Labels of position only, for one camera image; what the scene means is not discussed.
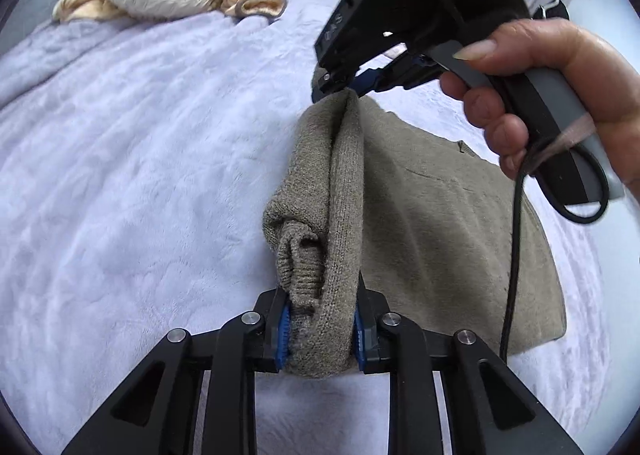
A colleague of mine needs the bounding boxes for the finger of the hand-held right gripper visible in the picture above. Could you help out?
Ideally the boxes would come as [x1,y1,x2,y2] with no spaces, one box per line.
[352,51,443,97]
[311,64,358,104]

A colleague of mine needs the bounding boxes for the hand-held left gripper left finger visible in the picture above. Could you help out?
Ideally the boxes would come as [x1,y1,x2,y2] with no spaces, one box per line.
[60,287,292,455]

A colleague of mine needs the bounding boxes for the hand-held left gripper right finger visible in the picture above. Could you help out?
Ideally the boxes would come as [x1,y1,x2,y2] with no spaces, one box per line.
[352,270,586,455]

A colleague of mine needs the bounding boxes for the olive brown knit sweater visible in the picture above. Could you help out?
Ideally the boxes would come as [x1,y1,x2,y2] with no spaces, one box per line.
[261,89,568,380]

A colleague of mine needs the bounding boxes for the hanging black clothes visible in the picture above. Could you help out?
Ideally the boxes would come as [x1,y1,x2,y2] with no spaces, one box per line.
[532,0,573,22]

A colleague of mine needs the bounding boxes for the person's right hand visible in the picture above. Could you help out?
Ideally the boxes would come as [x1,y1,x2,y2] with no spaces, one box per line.
[439,18,640,181]

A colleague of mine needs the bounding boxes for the lilac fleece blanket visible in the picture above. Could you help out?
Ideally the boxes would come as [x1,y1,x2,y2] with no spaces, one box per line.
[0,0,640,455]

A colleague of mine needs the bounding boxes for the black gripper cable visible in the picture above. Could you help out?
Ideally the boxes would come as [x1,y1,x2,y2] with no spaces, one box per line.
[375,0,611,366]

